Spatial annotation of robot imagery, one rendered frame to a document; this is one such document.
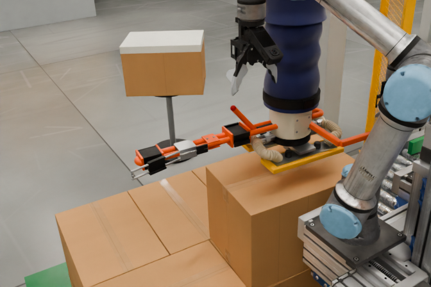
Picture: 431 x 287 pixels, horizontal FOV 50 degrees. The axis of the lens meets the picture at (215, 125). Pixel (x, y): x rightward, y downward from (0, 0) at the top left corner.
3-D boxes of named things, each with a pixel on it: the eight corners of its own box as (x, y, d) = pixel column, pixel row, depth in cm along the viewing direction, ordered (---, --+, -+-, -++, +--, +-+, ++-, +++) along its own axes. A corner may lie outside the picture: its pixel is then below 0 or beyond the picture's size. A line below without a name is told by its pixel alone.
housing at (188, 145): (190, 148, 178) (190, 138, 176) (197, 156, 172) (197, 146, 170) (173, 153, 175) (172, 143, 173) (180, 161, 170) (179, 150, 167)
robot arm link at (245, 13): (271, 2, 120) (245, 7, 116) (271, 20, 122) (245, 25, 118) (254, -3, 126) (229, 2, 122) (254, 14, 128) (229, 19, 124)
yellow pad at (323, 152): (328, 141, 198) (329, 131, 196) (344, 152, 190) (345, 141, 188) (260, 163, 186) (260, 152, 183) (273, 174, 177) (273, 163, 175)
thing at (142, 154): (158, 155, 173) (156, 143, 171) (165, 164, 167) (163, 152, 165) (136, 161, 170) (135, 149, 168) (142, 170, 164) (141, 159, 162)
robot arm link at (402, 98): (364, 222, 139) (460, 65, 107) (348, 252, 128) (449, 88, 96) (328, 201, 143) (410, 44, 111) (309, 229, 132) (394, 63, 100)
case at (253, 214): (311, 200, 246) (315, 133, 228) (364, 245, 213) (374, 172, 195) (209, 236, 223) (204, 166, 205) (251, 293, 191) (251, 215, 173)
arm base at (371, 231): (390, 234, 147) (394, 208, 142) (356, 252, 140) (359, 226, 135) (354, 209, 158) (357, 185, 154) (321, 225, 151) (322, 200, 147)
